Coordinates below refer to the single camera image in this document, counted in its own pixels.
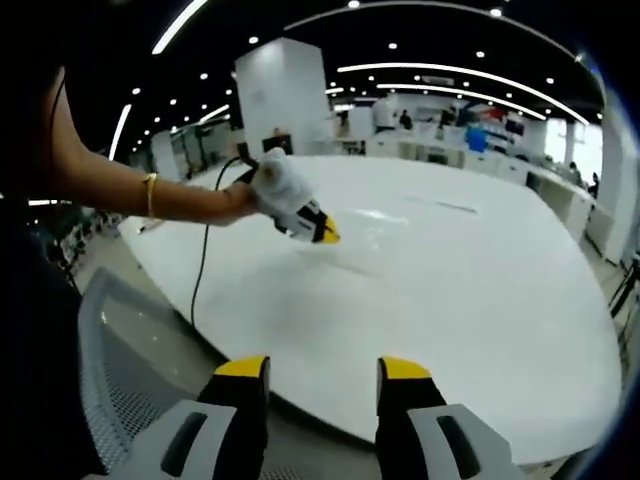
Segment white pillar by window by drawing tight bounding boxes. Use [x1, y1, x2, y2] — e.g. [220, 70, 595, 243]
[596, 82, 640, 267]

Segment clear resealable bag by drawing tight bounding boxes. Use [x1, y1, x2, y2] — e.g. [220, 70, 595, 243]
[298, 205, 429, 280]

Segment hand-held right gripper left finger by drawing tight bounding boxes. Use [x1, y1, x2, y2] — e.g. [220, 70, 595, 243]
[107, 355, 272, 480]

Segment gold bracelet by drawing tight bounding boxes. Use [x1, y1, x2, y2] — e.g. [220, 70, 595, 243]
[141, 171, 159, 219]

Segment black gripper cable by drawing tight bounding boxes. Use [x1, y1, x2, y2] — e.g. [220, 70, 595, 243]
[189, 155, 260, 327]

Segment black stand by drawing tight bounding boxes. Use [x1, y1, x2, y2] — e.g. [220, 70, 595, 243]
[608, 257, 640, 322]

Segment blue bin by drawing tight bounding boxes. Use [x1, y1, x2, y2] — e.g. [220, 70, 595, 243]
[466, 124, 490, 152]

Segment grey mesh chair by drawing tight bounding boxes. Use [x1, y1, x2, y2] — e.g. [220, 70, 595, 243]
[77, 266, 301, 480]

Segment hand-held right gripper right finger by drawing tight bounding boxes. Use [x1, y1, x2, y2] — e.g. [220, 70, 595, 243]
[375, 355, 527, 480]

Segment long white counter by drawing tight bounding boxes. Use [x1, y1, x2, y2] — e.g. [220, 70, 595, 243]
[308, 133, 614, 262]

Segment small black cabinet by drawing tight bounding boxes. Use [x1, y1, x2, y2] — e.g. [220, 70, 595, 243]
[261, 133, 295, 157]

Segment white square pillar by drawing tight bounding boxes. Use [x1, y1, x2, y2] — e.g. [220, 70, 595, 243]
[234, 36, 335, 157]

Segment person's dark clothing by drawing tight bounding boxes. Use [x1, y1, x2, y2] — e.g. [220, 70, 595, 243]
[0, 62, 107, 480]

